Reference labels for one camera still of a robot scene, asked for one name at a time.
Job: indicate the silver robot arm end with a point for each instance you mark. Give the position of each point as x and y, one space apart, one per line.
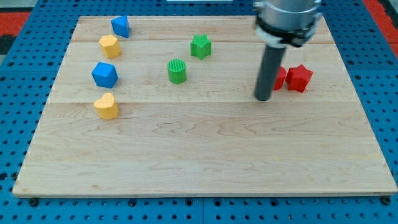
286 22

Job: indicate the green star block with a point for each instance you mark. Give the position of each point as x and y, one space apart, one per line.
200 46

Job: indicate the red star block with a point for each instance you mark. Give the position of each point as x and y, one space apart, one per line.
298 78

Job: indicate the green cylinder block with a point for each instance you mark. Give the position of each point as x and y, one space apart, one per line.
176 71

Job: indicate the light wooden board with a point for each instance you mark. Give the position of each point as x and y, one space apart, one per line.
207 136

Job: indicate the yellow heart block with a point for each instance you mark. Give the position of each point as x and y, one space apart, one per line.
106 107

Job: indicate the red round block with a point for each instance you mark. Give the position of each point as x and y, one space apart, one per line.
280 79

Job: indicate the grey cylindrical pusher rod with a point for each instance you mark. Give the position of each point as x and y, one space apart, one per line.
271 61

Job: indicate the blue cube block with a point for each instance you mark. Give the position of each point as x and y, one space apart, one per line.
105 75

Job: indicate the yellow hexagon block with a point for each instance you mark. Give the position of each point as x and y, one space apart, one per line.
109 45

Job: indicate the blue triangle block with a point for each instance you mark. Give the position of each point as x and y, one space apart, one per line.
121 26

